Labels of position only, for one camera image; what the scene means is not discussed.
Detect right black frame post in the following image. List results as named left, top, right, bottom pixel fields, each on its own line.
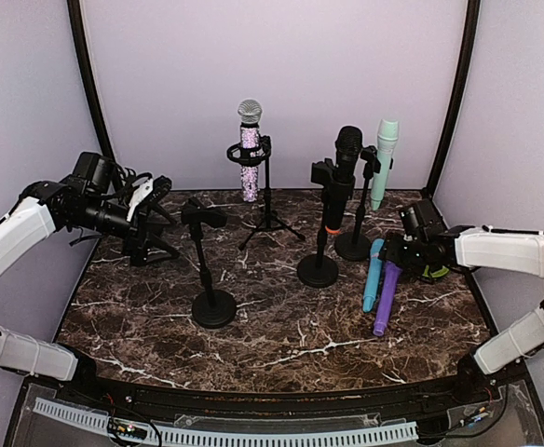
left=422, top=0, right=482, bottom=199

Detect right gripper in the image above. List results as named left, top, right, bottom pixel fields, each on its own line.
left=378, top=232, right=427, bottom=276

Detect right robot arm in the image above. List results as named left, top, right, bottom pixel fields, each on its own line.
left=379, top=199, right=544, bottom=404

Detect white slotted cable duct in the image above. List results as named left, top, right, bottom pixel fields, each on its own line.
left=32, top=398, right=418, bottom=446

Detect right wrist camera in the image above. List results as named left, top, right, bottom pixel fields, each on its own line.
left=399, top=198, right=443, bottom=237

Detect green circuit board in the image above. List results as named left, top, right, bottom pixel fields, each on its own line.
left=107, top=418, right=148, bottom=440

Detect lime green bowl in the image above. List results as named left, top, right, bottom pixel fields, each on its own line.
left=420, top=264, right=450, bottom=284

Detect black frame post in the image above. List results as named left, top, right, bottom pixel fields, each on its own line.
left=422, top=0, right=482, bottom=199
left=66, top=0, right=116, bottom=161

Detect black tripod shock-mount stand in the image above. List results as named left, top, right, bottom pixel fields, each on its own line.
left=226, top=135, right=306, bottom=251

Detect purple microphone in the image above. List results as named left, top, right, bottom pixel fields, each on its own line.
left=373, top=261, right=401, bottom=337

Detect silver glitter microphone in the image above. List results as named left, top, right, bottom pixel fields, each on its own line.
left=238, top=99, right=263, bottom=203

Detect black round-base stand clamp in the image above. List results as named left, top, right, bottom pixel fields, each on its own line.
left=296, top=158, right=355, bottom=289

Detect mint green microphone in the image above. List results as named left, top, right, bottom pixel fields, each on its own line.
left=371, top=119, right=400, bottom=211

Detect blue microphone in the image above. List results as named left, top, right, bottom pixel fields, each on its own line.
left=362, top=238, right=384, bottom=313

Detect left black frame post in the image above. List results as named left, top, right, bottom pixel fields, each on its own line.
left=66, top=0, right=116, bottom=161

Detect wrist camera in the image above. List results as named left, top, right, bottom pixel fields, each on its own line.
left=126, top=175, right=172, bottom=222
left=399, top=198, right=443, bottom=237

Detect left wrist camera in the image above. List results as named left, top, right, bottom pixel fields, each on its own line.
left=126, top=175, right=172, bottom=222

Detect black round-base stand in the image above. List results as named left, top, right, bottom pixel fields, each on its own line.
left=334, top=145, right=380, bottom=262
left=129, top=205, right=180, bottom=266
left=181, top=197, right=237, bottom=330

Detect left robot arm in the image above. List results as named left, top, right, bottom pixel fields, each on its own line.
left=0, top=152, right=179, bottom=406

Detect black microphone orange ring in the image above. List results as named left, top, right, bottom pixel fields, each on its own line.
left=324, top=125, right=364, bottom=237

